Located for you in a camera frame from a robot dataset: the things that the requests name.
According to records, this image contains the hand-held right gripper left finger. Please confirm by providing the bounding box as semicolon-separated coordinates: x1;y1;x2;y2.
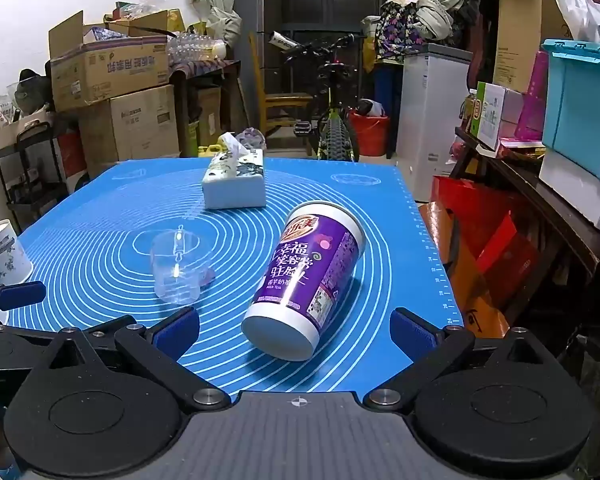
45;306;232;413

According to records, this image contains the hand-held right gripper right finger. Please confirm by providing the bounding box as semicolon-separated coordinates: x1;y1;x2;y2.
361;307;573;413

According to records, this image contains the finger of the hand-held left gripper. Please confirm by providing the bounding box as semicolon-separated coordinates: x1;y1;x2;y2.
0;281;47;313
55;315;137;348

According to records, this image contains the purple milk tea cup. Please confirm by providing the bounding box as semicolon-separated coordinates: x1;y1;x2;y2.
241;201;367;362

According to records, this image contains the white paper cup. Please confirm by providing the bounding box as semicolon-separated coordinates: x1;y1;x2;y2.
0;219;34;287

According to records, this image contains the clear plastic cup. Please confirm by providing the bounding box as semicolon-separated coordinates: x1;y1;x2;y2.
150;230;216;305

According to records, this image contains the orange paper bag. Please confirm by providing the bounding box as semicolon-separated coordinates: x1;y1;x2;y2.
420;201;511;333

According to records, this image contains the black metal shelf rack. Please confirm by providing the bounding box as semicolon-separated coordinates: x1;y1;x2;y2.
0;112;86;221

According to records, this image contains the blue silicone baking mat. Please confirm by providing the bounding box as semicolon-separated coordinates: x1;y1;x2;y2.
0;157;465;406

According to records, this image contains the red paper bag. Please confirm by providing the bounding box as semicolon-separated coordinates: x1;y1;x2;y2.
430;176;540;311

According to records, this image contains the white tissue box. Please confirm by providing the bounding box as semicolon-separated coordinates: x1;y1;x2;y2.
201;131;267;210

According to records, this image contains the dark wooden side table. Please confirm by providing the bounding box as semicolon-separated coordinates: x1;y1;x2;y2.
455;127;600;321

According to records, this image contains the plain brown cardboard box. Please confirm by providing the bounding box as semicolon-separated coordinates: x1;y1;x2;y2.
77;85;181;177

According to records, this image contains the red plastic bucket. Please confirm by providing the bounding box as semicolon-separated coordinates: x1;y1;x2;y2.
349;110;391;157

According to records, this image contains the white chest freezer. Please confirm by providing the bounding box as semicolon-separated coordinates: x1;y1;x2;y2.
395;43;473;203

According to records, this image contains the black bicycle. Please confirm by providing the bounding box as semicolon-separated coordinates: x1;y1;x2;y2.
267;30;376;162

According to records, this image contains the white foam box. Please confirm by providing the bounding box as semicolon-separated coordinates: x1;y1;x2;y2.
538;150;600;231

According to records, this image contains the green and white carton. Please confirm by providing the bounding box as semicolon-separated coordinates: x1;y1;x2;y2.
470;81;523;152

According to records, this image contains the open printed cardboard box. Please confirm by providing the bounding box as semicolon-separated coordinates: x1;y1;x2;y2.
48;10;170;112

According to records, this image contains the wooden chair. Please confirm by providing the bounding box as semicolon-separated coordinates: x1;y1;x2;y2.
249;32;321;150

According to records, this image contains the pile of clear plastic bottles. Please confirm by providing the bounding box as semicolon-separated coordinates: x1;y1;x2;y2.
167;31;229;66

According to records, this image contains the teal plastic storage bin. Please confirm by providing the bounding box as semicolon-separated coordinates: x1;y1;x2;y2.
541;38;600;166

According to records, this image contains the floral cloth bundle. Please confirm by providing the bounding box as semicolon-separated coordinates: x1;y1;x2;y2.
375;0;453;63

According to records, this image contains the tall brown cardboard box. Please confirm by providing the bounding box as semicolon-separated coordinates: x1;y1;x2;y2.
492;0;573;93

